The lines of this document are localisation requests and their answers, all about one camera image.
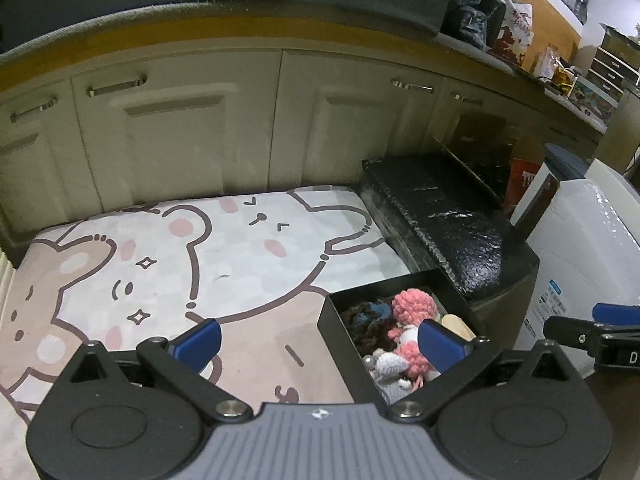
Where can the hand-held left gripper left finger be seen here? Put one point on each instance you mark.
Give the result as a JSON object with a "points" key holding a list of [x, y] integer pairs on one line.
{"points": [[200, 344]]}

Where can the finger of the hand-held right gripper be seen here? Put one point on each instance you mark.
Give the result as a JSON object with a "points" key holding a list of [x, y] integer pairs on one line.
{"points": [[570, 332], [617, 313]]}

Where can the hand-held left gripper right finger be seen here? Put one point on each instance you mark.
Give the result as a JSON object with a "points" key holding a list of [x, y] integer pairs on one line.
{"points": [[440, 345]]}

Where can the oval wooden block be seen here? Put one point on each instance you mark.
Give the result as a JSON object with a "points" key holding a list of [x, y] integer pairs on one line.
{"points": [[457, 326]]}

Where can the pink white crochet toy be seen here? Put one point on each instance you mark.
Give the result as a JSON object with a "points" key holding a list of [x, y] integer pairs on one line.
{"points": [[412, 306]]}

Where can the grey crochet mouse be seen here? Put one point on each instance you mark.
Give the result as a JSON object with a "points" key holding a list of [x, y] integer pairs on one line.
{"points": [[390, 366]]}

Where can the dark crochet dragon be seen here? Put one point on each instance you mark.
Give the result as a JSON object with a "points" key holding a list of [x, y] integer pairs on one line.
{"points": [[367, 321]]}

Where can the black cardboard box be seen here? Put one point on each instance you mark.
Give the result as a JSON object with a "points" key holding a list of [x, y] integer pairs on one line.
{"points": [[337, 325]]}

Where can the printed bear blanket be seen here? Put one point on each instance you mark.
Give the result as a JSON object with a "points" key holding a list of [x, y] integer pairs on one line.
{"points": [[225, 270]]}

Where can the white foam package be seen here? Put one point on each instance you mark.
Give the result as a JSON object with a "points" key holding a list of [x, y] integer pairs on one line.
{"points": [[580, 240]]}

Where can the black wrapped cushion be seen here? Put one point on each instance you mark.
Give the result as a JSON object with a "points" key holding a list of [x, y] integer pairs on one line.
{"points": [[450, 220]]}

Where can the white board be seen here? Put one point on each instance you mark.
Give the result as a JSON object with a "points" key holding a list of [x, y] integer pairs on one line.
{"points": [[537, 200]]}

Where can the red box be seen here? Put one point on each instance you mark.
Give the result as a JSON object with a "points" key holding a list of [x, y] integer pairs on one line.
{"points": [[522, 180]]}

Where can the grey folded cloth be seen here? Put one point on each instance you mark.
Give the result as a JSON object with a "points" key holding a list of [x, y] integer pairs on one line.
{"points": [[565, 160]]}

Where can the cream cabinet door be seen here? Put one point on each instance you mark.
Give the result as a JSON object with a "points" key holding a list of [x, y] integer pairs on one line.
{"points": [[360, 130], [30, 175], [190, 145], [445, 110]]}

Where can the brown cardboard box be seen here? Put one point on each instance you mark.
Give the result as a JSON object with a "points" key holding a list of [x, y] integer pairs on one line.
{"points": [[482, 130]]}

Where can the small drawer unit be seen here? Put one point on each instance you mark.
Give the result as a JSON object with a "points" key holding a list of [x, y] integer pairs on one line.
{"points": [[612, 55]]}

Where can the snack packets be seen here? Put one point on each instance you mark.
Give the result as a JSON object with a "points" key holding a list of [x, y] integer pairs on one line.
{"points": [[552, 60]]}

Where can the printed paper bag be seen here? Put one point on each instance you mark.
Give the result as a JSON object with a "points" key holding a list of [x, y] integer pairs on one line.
{"points": [[515, 30]]}

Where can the grey countertop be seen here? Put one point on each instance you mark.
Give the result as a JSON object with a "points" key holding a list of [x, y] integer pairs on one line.
{"points": [[200, 25]]}

